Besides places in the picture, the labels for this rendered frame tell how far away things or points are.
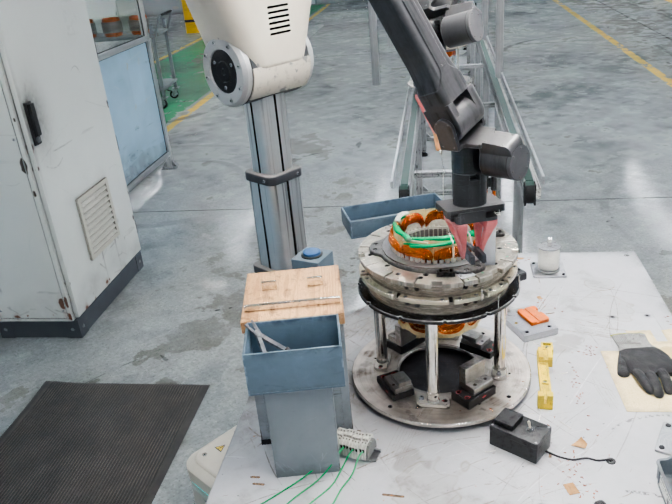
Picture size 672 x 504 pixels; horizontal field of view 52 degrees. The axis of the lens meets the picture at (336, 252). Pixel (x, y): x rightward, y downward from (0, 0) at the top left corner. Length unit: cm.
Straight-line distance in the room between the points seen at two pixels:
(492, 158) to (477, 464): 58
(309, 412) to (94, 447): 167
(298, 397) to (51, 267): 234
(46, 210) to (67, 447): 107
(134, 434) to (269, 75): 168
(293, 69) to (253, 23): 15
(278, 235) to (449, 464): 70
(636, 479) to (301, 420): 60
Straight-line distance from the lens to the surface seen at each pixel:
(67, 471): 278
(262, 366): 118
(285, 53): 159
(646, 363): 164
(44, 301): 357
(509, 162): 109
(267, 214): 171
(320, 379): 120
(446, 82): 109
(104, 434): 288
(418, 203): 178
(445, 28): 132
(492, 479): 133
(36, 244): 342
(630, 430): 148
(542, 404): 149
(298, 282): 138
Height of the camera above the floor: 170
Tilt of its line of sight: 25 degrees down
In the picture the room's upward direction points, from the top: 5 degrees counter-clockwise
